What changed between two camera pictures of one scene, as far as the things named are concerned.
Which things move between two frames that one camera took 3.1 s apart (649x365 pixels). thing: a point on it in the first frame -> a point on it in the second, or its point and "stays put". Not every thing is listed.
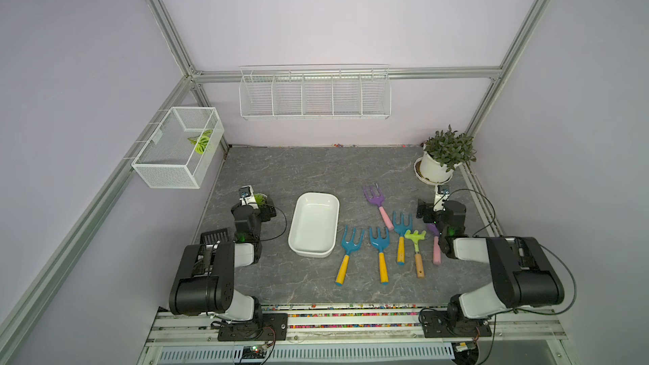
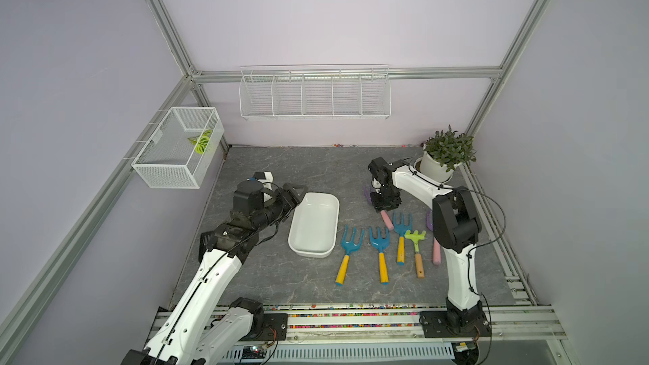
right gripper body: [431, 216] -> [384, 198]
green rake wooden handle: [417, 236] stays put
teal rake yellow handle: [382, 244] stays put
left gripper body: [263, 216] -> [278, 207]
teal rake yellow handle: [400, 229] stays put
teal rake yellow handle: [349, 247] stays put
